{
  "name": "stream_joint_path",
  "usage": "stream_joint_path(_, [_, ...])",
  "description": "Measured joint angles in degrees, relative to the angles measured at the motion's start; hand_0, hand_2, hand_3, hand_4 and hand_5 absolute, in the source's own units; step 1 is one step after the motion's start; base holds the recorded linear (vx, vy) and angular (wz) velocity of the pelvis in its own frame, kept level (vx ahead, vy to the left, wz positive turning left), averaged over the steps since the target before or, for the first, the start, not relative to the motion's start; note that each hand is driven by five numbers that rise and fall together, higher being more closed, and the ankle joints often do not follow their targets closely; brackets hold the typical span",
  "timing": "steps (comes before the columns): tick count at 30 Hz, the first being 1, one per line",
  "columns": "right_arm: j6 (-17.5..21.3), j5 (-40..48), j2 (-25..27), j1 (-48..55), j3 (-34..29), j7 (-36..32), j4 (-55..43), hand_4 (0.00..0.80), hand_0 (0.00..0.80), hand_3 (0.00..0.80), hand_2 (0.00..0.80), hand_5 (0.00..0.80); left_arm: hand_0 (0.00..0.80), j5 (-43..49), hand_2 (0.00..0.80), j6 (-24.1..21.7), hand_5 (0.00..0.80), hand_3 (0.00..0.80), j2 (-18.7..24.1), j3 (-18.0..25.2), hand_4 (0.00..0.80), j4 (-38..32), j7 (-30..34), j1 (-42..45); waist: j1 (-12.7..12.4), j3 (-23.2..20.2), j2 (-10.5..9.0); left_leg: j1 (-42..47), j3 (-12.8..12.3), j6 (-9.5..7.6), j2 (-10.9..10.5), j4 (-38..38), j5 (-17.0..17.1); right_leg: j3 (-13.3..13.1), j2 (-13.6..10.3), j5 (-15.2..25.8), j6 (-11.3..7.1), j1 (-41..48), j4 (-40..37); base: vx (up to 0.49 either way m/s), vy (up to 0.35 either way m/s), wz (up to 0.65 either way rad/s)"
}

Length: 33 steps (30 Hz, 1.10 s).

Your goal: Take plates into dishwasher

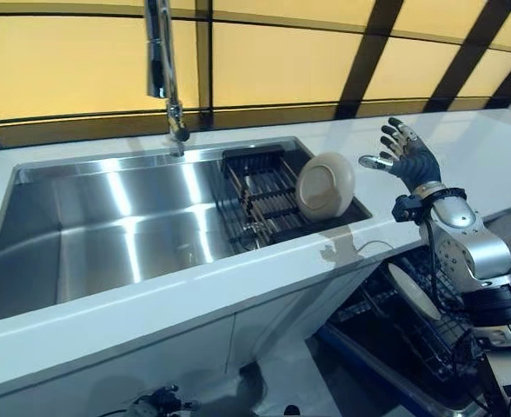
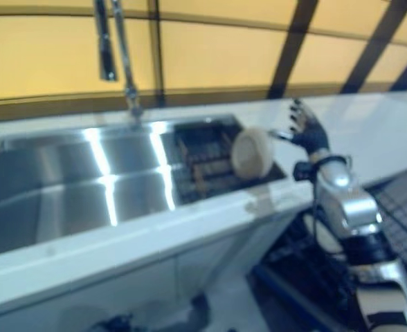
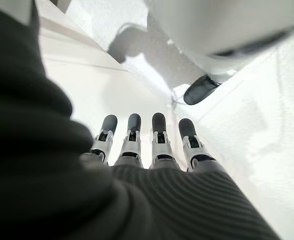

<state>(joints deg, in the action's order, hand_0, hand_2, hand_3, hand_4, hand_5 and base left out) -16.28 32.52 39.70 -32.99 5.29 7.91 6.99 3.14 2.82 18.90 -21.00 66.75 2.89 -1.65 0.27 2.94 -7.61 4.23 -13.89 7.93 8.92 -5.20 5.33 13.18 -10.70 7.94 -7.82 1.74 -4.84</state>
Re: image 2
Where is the white kitchen cabinet front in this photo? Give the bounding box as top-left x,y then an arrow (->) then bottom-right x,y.
0,206 -> 296,332

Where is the dark wire dishwasher rack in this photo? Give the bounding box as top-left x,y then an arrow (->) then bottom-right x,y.
265,185 -> 407,314

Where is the chrome kitchen faucet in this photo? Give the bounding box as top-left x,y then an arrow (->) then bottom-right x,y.
92,0 -> 146,129

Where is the yellow panel window dark frame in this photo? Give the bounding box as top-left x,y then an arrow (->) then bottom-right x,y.
0,0 -> 407,122

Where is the stainless steel kitchen sink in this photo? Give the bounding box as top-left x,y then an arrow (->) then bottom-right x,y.
0,112 -> 290,259

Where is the black dish drying rack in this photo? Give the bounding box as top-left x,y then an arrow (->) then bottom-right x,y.
171,115 -> 289,205

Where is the black silver robot right hand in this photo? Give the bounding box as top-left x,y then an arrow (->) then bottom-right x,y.
268,98 -> 331,157

